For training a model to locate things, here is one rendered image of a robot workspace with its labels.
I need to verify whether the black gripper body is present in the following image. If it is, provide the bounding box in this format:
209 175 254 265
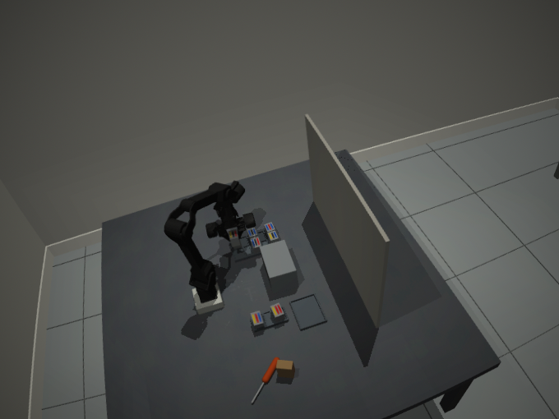
206 212 256 238

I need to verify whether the red-handled screwdriver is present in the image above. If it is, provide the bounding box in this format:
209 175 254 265
252 357 279 403

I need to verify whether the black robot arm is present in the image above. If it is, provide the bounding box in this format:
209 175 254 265
164 180 245 303

